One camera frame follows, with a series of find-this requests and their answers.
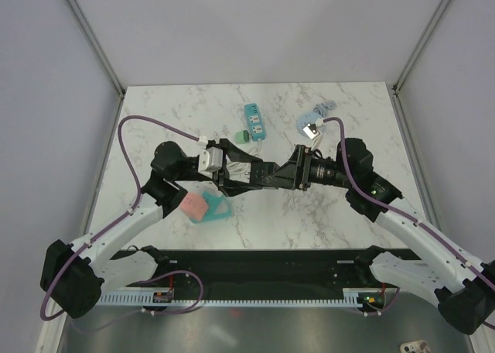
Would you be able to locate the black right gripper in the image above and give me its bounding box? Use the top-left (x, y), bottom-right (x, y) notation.
top-left (262, 144), bottom-right (353, 191)

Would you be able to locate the teal triangular power strip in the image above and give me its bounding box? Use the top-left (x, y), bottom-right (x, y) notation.
top-left (191, 190), bottom-right (232, 224)

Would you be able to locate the blue rectangular power strip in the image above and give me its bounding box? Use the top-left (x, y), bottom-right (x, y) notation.
top-left (244, 103), bottom-right (266, 142)

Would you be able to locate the pink cube socket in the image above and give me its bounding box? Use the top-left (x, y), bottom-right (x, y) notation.
top-left (179, 192), bottom-right (209, 221)

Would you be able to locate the black cube charger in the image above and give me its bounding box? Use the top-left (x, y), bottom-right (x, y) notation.
top-left (249, 162), bottom-right (268, 187)

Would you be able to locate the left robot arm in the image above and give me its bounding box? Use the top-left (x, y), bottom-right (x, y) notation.
top-left (40, 139), bottom-right (261, 318)

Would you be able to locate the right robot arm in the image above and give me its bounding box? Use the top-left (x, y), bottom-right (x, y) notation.
top-left (263, 138), bottom-right (494, 335)

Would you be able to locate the green plug adapter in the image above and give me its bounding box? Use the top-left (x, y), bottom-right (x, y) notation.
top-left (234, 130), bottom-right (251, 145)

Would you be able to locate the blue round power strip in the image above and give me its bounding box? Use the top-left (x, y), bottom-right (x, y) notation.
top-left (296, 111), bottom-right (322, 138)

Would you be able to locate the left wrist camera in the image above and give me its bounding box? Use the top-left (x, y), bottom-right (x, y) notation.
top-left (197, 147), bottom-right (224, 177)

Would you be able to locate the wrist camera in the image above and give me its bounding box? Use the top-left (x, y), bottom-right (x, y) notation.
top-left (197, 147), bottom-right (224, 177)
top-left (302, 123), bottom-right (322, 141)

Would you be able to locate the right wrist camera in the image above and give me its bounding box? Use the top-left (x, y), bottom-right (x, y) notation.
top-left (302, 123), bottom-right (322, 141)

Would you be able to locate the grey coiled cord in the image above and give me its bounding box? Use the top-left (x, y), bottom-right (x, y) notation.
top-left (312, 100), bottom-right (338, 116)

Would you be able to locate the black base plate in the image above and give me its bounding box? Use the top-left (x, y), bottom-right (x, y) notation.
top-left (145, 249), bottom-right (392, 299)

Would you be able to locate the right aluminium frame post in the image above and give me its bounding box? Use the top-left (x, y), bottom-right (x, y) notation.
top-left (391, 0), bottom-right (465, 94)

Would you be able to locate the aluminium frame post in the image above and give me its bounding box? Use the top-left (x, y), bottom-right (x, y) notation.
top-left (391, 0), bottom-right (465, 94)
top-left (53, 0), bottom-right (126, 97)

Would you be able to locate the white cable duct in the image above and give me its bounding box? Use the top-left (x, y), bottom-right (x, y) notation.
top-left (97, 287), bottom-right (363, 308)

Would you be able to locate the left aluminium frame post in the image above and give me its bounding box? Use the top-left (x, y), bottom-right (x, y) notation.
top-left (53, 0), bottom-right (126, 97)

